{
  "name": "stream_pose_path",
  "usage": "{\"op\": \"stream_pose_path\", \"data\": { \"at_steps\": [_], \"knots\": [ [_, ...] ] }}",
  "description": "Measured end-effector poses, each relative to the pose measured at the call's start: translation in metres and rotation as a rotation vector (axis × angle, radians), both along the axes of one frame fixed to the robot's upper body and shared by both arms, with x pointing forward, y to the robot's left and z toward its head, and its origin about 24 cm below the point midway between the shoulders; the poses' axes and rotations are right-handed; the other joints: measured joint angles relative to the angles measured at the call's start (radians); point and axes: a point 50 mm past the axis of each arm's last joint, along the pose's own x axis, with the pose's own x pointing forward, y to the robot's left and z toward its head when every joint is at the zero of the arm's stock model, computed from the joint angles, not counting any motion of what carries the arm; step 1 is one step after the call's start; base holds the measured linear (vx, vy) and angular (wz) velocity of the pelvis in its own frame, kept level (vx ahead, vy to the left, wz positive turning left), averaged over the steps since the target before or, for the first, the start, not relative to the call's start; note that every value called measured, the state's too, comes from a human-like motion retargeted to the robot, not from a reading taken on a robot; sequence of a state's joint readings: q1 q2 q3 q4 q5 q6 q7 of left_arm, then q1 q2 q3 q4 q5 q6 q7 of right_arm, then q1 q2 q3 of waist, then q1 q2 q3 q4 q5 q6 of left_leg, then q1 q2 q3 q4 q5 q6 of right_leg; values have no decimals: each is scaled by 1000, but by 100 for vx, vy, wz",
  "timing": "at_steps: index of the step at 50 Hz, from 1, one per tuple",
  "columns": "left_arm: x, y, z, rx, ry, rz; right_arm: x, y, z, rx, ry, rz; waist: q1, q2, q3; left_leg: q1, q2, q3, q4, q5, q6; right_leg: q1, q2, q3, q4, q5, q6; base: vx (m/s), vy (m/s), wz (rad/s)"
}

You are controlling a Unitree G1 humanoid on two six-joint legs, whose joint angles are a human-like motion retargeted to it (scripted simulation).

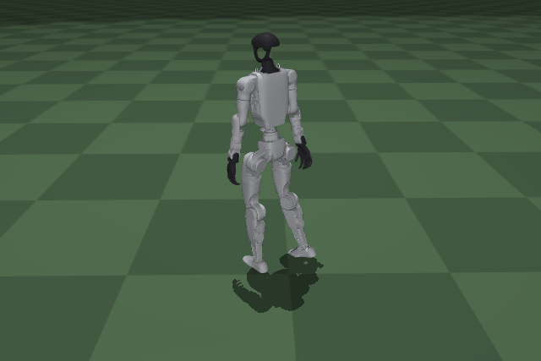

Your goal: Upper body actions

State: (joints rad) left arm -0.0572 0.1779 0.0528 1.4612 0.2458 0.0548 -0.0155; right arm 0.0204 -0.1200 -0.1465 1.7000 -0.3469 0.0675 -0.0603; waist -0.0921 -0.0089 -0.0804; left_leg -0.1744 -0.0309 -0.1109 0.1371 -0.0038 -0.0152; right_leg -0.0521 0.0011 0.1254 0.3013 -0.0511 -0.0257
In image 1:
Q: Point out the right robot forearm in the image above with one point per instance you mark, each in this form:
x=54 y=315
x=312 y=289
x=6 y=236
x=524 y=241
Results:
x=297 y=130

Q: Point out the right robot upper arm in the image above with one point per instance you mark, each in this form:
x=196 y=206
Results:
x=293 y=94

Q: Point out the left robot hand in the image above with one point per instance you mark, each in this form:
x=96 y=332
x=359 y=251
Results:
x=231 y=168

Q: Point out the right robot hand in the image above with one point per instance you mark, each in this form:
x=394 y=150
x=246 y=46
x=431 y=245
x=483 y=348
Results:
x=304 y=153

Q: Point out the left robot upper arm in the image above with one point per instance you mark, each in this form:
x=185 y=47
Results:
x=245 y=86

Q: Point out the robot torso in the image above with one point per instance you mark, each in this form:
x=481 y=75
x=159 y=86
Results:
x=269 y=107

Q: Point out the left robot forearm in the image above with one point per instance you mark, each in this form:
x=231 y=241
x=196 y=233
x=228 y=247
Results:
x=237 y=137

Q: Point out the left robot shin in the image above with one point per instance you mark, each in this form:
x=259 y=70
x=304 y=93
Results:
x=256 y=232

